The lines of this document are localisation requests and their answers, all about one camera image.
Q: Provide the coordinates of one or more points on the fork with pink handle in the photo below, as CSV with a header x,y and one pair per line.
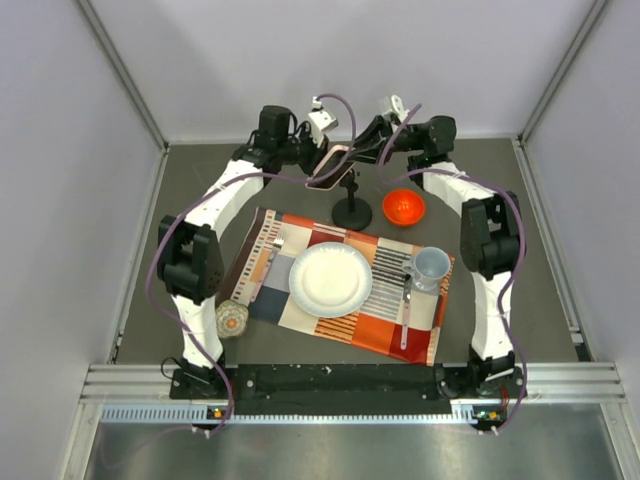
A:
x,y
275,249

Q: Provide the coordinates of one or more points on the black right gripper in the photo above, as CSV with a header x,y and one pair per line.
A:
x,y
372,143

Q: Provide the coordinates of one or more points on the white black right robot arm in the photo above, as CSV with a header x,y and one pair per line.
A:
x,y
492,244

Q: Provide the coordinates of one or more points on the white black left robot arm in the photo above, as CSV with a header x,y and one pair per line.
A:
x,y
189,261

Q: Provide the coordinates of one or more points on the small patterned flower dish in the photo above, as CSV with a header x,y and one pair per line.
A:
x,y
231,319

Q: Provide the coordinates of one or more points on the light blue mug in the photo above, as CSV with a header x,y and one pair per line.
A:
x,y
427,268

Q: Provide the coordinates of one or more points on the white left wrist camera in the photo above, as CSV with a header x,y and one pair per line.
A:
x,y
321,119

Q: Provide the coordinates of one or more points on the white ceramic plate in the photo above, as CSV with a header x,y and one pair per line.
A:
x,y
330,280

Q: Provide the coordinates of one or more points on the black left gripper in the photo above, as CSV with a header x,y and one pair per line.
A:
x,y
316,155

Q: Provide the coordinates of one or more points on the orange patchwork placemat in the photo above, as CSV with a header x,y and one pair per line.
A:
x,y
376,326

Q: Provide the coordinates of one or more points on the black phone stand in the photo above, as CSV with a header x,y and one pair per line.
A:
x,y
351,213

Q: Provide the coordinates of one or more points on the orange bowl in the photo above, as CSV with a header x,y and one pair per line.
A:
x,y
403,207

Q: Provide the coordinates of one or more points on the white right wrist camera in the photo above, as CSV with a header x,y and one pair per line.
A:
x,y
392,107

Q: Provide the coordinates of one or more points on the black phone pink case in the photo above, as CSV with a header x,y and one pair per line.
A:
x,y
331,168

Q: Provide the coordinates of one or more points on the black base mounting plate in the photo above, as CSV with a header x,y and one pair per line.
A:
x,y
361,389

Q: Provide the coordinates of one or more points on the aluminium rail with cable duct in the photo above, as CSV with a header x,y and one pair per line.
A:
x,y
141,394

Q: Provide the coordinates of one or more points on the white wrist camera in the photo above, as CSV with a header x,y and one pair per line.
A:
x,y
392,107
321,119

